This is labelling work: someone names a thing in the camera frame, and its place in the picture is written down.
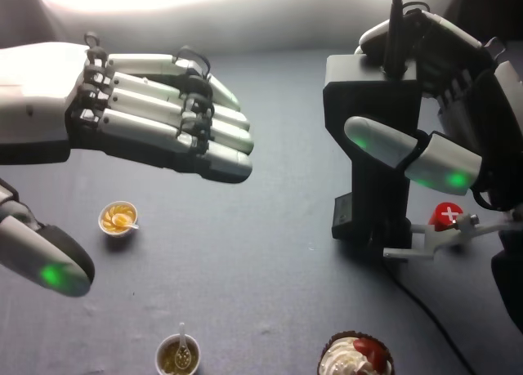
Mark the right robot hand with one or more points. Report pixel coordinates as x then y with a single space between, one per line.
449 162

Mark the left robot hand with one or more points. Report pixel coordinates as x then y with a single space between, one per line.
37 101

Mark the black handheld device with cable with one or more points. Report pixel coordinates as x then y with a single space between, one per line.
376 93

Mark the red cylinder block white cross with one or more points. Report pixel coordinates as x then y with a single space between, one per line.
443 215

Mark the yellow soup cup with spoon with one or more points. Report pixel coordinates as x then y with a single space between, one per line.
117 220

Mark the toy cupcake with strawberry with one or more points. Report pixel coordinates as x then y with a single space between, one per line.
351 356

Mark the grey table cloth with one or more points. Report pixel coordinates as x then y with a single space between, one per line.
245 269

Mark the green soup cup with spoon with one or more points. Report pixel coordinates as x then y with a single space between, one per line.
177 354

